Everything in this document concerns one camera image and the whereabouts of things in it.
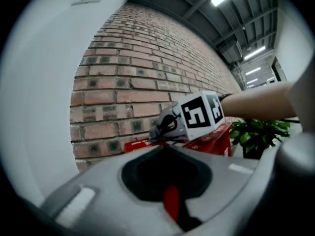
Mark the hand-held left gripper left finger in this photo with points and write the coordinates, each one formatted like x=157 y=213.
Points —
x=103 y=195

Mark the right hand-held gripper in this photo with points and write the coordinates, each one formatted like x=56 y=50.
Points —
x=197 y=114

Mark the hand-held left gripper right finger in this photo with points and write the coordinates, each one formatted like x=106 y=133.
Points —
x=221 y=181

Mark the grey cleaning cloth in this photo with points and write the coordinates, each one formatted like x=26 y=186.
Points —
x=154 y=133

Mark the red fire extinguisher cabinet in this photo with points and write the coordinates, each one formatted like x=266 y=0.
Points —
x=211 y=141

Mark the person's right forearm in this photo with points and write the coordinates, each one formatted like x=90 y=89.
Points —
x=258 y=102

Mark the green potted plant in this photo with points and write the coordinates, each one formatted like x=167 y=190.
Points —
x=258 y=134

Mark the grey ventilation duct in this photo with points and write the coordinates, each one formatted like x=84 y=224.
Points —
x=230 y=51

